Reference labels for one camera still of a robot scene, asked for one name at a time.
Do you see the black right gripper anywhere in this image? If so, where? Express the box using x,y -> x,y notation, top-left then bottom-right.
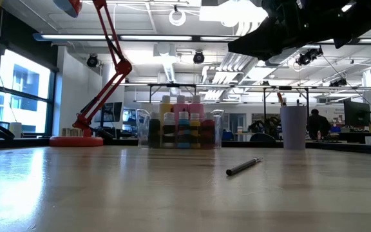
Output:
227,0 -> 350,62

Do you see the red small paint bottle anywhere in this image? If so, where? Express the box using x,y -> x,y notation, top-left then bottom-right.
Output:
200,111 -> 216,150

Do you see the yellow large paint bottle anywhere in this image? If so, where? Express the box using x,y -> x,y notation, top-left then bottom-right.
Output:
158,95 -> 175,119

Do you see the yellow small paint bottle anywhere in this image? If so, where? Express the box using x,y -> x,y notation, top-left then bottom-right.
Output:
189,112 -> 202,149

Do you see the sky blue small paint bottle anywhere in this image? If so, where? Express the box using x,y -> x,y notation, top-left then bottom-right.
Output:
176,111 -> 191,150

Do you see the white small paint bottle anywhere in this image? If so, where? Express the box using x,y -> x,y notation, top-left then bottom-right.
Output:
162,111 -> 176,148

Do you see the green small paint bottle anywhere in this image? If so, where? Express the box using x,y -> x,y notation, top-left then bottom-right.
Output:
148,111 -> 162,149

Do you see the lavender paper cup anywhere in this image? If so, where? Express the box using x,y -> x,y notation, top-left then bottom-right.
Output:
280,105 -> 308,151

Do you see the dark blue chair back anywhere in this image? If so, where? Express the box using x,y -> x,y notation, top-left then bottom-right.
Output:
249,132 -> 277,142

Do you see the blue storage crate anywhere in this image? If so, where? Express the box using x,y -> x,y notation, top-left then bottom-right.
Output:
222,130 -> 238,142

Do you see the person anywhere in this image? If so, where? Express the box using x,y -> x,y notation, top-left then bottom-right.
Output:
307,108 -> 332,140

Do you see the black computer monitor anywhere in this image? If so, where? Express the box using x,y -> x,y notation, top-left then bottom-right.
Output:
343,97 -> 371,128

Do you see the black office desk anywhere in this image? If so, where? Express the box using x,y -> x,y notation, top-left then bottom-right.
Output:
338,130 -> 371,145

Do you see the clear plastic organizer bin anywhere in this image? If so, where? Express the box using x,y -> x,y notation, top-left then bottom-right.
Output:
136,108 -> 225,150

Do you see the long ceiling light strip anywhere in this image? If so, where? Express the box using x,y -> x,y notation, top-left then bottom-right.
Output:
32,32 -> 249,43

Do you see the beige small blocks row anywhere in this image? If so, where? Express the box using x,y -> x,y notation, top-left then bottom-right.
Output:
61,127 -> 84,137

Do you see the red desk lamp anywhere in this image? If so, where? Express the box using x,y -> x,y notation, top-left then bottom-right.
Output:
48,0 -> 133,148

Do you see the large window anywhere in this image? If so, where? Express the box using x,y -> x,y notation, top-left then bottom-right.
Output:
0,48 -> 57,138

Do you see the white canister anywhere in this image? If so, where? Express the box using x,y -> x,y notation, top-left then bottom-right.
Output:
8,122 -> 23,139

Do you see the silver ventilation duct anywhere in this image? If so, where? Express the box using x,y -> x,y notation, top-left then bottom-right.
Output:
264,46 -> 305,67

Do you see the white ceiling ring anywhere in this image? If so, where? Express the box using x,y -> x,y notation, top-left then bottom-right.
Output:
168,8 -> 187,26

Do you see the black aluminium table frame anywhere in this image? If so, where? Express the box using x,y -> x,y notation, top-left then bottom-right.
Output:
220,140 -> 371,157

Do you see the dark wall screen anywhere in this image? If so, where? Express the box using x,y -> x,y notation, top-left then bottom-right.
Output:
93,101 -> 124,123

